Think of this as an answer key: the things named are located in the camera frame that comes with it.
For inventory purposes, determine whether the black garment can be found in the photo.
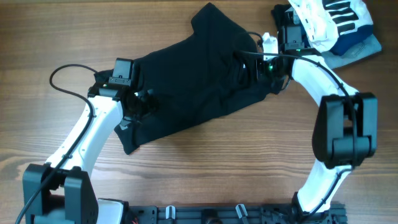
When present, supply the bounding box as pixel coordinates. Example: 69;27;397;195
271;4;294;35
94;2;285;156

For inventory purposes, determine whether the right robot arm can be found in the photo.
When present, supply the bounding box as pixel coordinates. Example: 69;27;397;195
257;32;377;223

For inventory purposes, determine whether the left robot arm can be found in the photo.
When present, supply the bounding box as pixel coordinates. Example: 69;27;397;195
16;58;157;223

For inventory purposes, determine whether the black garment in pile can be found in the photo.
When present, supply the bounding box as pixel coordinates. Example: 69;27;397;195
271;4;294;35

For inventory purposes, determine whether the white black striped shirt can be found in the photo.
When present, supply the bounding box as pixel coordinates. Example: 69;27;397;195
289;0;374;35

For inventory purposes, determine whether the blue garment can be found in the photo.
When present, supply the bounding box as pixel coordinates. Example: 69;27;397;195
303;24;374;57

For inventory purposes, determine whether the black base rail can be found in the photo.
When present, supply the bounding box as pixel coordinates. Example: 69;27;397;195
124;203;348;224

